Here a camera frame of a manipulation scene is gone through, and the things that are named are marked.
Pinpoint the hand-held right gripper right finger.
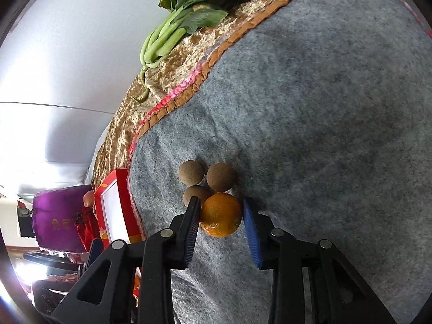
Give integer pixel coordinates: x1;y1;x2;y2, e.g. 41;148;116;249
242;197;397;324

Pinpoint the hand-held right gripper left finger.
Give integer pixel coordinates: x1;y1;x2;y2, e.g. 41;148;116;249
50;196;202;324

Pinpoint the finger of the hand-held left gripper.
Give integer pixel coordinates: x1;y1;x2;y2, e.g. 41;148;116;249
83;238;104;271

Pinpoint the orange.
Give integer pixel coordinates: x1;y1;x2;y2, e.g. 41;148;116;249
200;192;244;238

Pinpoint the brown kiwi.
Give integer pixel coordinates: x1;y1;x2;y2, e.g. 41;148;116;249
207;162;237;193
183;185;213;210
179;160;205;187

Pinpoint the red gift box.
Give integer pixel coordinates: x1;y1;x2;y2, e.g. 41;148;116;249
94;168;142;299

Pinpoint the red cloth bag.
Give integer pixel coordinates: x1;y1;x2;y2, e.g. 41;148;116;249
75;206;102;252

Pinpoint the purple bag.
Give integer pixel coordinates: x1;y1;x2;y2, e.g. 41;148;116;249
33;185;95;254

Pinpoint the dark wooden furniture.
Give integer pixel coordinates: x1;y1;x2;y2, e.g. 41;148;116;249
22;252;86;316

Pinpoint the black box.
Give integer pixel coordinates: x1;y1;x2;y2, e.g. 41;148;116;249
18;207;35;238

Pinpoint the golden velvet tablecloth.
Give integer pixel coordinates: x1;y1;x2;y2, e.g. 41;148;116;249
91;0;385;193

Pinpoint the grey felt mat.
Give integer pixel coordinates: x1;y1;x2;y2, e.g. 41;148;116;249
128;0;432;324

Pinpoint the leafy green vegetable bunch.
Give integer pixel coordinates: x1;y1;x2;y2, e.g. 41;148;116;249
131;0;264;103

